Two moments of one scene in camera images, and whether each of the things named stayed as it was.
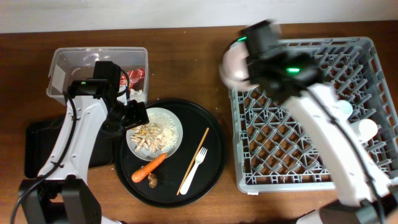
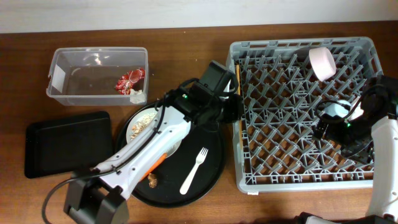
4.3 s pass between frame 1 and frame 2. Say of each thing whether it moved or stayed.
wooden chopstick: moved
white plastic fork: stayed
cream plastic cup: moved
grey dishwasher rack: stayed
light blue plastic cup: stayed
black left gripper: moved
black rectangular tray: stayed
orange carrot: stayed
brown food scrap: stayed
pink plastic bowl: moved
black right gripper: moved
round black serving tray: stayed
